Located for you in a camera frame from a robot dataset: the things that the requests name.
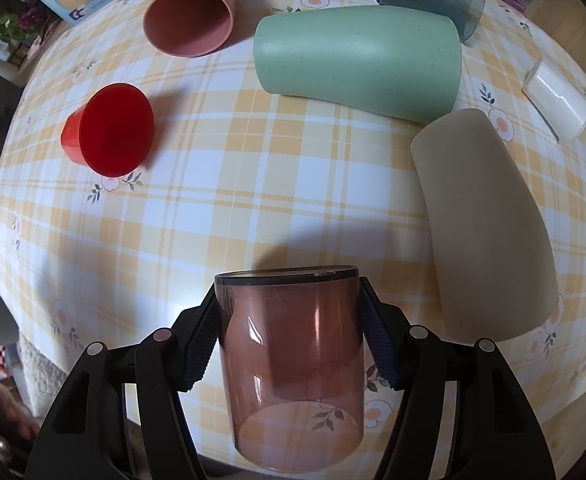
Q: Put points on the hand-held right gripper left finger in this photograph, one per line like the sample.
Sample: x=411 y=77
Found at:
x=204 y=345

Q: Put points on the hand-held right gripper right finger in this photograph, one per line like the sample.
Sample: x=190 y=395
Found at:
x=379 y=340

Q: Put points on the transparent brown cup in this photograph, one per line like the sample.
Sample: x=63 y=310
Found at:
x=293 y=360

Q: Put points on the beige cup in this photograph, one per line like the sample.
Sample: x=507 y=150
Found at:
x=483 y=225

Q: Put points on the red cup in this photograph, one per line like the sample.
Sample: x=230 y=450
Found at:
x=110 y=130

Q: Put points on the green speckled cup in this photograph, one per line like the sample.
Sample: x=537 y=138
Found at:
x=358 y=60

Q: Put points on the clear white cup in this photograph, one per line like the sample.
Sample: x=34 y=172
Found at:
x=558 y=100

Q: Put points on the pink cup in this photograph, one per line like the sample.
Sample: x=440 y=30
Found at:
x=188 y=17

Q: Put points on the yellow plaid tablecloth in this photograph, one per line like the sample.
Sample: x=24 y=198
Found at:
x=253 y=175

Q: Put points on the potted plant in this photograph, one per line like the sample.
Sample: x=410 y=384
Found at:
x=3 y=30

